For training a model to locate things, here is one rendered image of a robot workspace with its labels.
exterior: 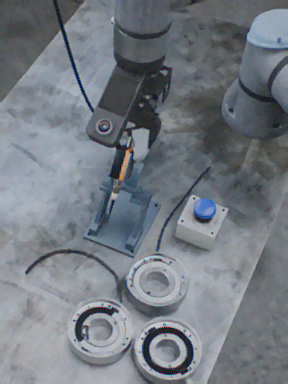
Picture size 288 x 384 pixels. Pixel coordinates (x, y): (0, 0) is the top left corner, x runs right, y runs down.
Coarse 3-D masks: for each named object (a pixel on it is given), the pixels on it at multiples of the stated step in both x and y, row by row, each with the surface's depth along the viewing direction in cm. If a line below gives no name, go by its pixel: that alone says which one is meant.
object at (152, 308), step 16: (144, 256) 113; (160, 256) 114; (128, 272) 111; (144, 272) 112; (160, 272) 112; (128, 288) 109; (144, 288) 110; (144, 304) 108; (160, 304) 107; (176, 304) 109
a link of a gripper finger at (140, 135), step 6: (138, 126) 98; (132, 132) 99; (138, 132) 98; (144, 132) 98; (138, 138) 99; (144, 138) 99; (138, 144) 100; (144, 144) 100; (138, 150) 102; (144, 150) 101; (138, 156) 103; (144, 156) 103
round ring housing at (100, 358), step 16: (80, 304) 107; (96, 304) 108; (112, 304) 108; (96, 320) 107; (112, 320) 107; (128, 320) 107; (112, 336) 105; (128, 336) 105; (80, 352) 103; (112, 352) 104
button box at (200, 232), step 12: (192, 204) 119; (216, 204) 119; (180, 216) 117; (192, 216) 117; (216, 216) 117; (180, 228) 117; (192, 228) 116; (204, 228) 116; (216, 228) 116; (192, 240) 118; (204, 240) 116
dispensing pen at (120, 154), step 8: (128, 144) 104; (120, 152) 103; (120, 160) 103; (112, 168) 104; (120, 168) 104; (112, 176) 104; (120, 184) 106; (112, 192) 107; (112, 200) 108; (112, 208) 108
